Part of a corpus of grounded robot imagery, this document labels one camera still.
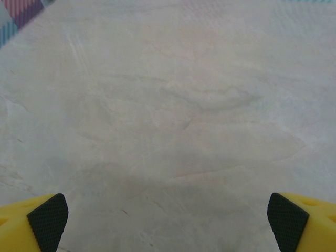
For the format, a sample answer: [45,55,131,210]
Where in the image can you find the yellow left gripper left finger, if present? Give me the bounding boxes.
[0,193,69,252]

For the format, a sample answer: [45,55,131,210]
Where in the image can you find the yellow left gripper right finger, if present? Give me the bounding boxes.
[267,192,336,252]

